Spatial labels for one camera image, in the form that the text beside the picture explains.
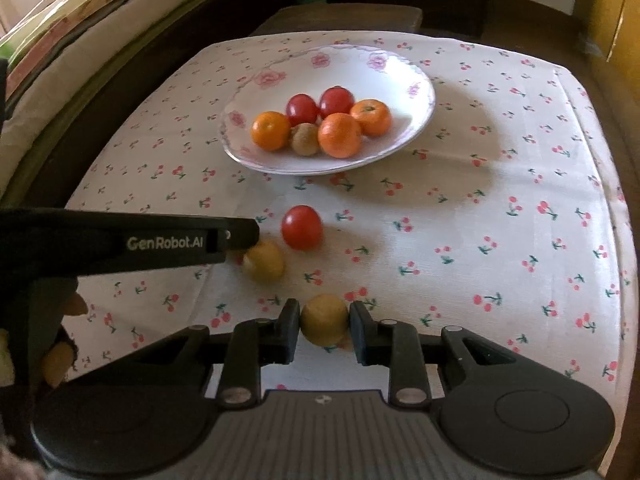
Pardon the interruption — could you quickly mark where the cherry print tablecloth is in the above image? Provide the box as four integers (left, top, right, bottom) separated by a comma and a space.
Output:
62, 30, 634, 461

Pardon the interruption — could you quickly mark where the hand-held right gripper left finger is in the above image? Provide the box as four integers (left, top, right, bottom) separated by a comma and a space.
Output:
144, 298, 302, 407

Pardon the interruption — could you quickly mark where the brown longan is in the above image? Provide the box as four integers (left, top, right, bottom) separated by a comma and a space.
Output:
243, 239, 287, 283
300, 294, 349, 347
290, 123, 320, 157

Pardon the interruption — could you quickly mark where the light wooden wardrobe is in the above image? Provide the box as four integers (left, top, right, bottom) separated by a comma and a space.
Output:
575, 0, 640, 127

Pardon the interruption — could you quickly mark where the beige mattress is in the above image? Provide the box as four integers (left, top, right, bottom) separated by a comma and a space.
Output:
0, 0, 282, 162

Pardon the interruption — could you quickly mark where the brown bench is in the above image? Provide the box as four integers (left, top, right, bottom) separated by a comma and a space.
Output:
249, 4, 425, 37

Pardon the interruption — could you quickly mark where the red cherry tomato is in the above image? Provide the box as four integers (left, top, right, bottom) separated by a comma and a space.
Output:
286, 93, 320, 126
319, 86, 355, 119
281, 204, 324, 251

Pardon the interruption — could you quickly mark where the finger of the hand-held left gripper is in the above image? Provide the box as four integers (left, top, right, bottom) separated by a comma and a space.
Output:
218, 216, 261, 252

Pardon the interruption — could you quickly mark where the white floral rimmed plate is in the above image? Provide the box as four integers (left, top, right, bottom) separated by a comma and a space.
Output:
219, 45, 436, 177

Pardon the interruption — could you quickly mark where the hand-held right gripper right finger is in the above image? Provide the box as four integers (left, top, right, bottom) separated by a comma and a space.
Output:
348, 300, 522, 407

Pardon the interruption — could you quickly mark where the person's left hand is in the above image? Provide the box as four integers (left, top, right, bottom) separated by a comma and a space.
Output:
42, 291, 89, 389

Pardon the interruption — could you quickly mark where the small orange mandarin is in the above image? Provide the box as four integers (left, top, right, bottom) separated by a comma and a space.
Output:
349, 99, 392, 137
251, 111, 293, 152
317, 113, 363, 159

